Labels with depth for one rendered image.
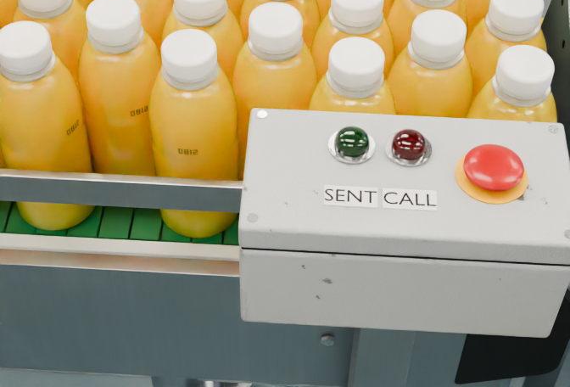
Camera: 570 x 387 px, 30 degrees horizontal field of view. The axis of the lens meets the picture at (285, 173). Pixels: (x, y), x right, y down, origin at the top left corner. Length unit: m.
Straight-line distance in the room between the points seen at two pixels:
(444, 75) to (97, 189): 0.27
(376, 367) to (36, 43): 0.34
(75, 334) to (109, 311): 0.05
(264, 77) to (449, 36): 0.14
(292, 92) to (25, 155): 0.20
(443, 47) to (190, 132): 0.19
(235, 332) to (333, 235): 0.31
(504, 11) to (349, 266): 0.25
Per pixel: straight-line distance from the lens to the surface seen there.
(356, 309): 0.68
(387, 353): 0.78
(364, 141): 0.65
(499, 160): 0.65
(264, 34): 0.76
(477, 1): 0.87
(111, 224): 0.88
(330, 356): 0.94
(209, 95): 0.76
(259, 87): 0.78
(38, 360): 0.99
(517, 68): 0.76
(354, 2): 0.79
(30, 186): 0.83
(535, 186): 0.66
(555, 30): 1.08
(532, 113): 0.77
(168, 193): 0.81
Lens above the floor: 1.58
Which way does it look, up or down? 49 degrees down
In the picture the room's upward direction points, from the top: 1 degrees clockwise
